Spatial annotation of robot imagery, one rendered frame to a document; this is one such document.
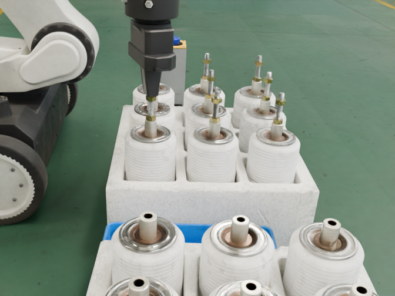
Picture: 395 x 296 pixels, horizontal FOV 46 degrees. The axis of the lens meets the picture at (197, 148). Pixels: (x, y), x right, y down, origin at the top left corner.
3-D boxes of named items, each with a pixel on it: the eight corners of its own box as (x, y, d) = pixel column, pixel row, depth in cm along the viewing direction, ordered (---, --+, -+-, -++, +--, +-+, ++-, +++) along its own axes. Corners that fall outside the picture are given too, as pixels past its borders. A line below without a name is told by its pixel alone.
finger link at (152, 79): (143, 96, 82) (143, 61, 80) (160, 94, 84) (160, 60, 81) (146, 99, 81) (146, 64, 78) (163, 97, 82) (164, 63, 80)
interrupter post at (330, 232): (320, 248, 61) (325, 228, 59) (316, 236, 63) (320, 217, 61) (338, 249, 61) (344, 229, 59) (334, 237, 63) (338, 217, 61)
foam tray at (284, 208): (109, 266, 91) (105, 188, 83) (124, 166, 126) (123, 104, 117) (304, 266, 94) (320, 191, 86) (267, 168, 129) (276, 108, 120)
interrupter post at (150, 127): (148, 139, 86) (148, 123, 84) (141, 134, 87) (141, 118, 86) (159, 136, 87) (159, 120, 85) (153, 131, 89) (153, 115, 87)
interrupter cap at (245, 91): (241, 99, 106) (242, 96, 106) (237, 88, 113) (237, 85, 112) (274, 100, 107) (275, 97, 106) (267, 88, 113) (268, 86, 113)
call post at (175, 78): (156, 156, 132) (158, 47, 117) (156, 145, 138) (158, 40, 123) (181, 157, 132) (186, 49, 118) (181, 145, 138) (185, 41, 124)
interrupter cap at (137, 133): (143, 148, 82) (143, 144, 82) (123, 132, 88) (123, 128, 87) (178, 139, 86) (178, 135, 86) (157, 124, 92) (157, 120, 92)
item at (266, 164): (272, 198, 103) (284, 124, 94) (296, 224, 95) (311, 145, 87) (233, 206, 99) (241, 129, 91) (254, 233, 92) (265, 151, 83)
